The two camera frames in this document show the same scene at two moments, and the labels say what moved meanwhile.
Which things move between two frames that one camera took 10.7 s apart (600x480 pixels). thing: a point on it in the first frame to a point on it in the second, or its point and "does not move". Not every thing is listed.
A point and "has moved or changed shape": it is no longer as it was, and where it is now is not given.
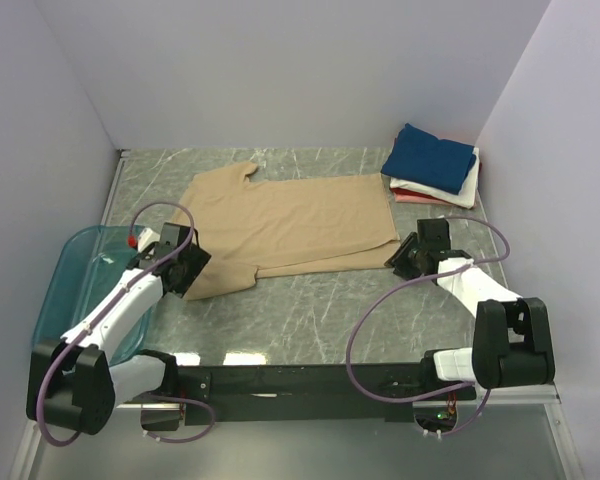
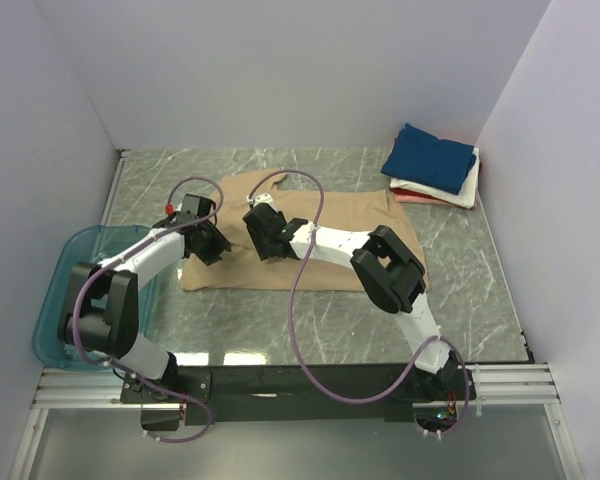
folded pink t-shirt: (405, 198) does not move
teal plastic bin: (83, 263) does not move
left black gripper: (195, 257) to (210, 245)
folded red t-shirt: (412, 193) does not move
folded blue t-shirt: (421, 157) does not move
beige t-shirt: (255, 227) has moved or changed shape
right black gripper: (400, 257) to (262, 237)
